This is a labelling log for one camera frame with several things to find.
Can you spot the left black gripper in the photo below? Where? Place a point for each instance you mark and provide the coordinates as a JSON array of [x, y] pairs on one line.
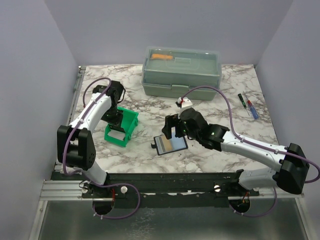
[[117, 120]]

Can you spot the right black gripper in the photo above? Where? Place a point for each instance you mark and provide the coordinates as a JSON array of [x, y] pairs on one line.
[[170, 122]]

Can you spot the green plastic bin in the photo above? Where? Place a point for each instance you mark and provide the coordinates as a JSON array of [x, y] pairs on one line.
[[129, 123]]

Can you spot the black card holder wallet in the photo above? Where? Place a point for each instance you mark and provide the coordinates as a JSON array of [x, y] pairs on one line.
[[178, 144]]

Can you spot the gold credit card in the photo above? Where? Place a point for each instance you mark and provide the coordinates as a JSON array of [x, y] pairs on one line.
[[166, 145]]

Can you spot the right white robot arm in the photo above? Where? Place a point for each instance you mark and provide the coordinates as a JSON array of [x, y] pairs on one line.
[[284, 165]]

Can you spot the grey plastic tool box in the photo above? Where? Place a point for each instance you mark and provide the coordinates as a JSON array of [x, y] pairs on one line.
[[189, 69]]

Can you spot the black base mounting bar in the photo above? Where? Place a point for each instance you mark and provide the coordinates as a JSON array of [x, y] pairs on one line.
[[171, 190]]

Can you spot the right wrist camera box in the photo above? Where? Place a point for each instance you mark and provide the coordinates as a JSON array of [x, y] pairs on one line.
[[183, 103]]

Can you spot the green handled screwdriver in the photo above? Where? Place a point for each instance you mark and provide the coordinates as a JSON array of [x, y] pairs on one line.
[[242, 102]]

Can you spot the orange handled tool in box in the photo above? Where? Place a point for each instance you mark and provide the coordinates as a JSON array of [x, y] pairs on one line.
[[156, 56]]

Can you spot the aluminium rail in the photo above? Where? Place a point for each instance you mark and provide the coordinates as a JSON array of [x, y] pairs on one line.
[[73, 190]]

